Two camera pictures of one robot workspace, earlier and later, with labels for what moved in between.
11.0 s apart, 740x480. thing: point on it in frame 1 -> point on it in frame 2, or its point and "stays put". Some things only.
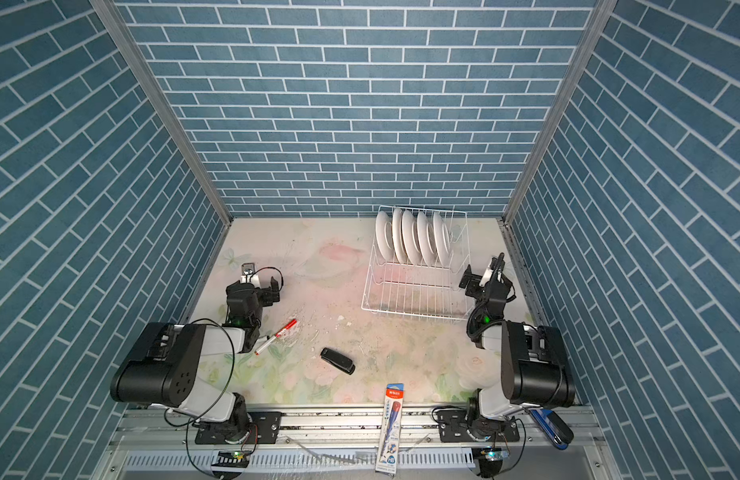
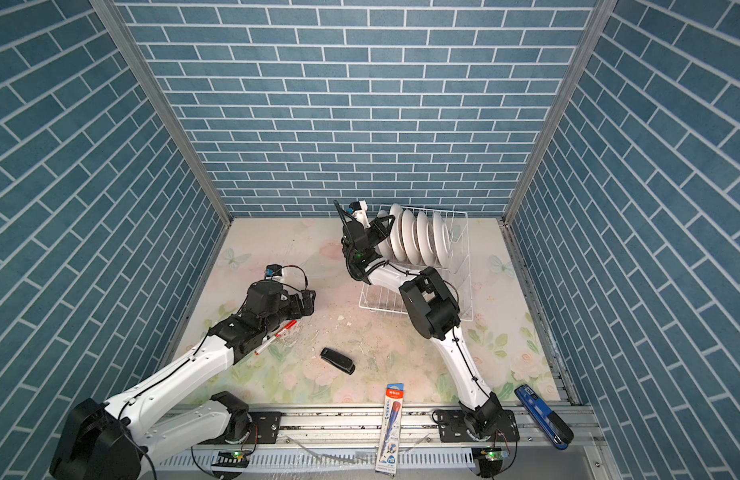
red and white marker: (276, 336) stays put
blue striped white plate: (385, 235) stays put
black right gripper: (472, 291) -> (380, 230)
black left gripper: (267, 297) -> (309, 305)
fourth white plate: (426, 235) stays put
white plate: (398, 235) stays put
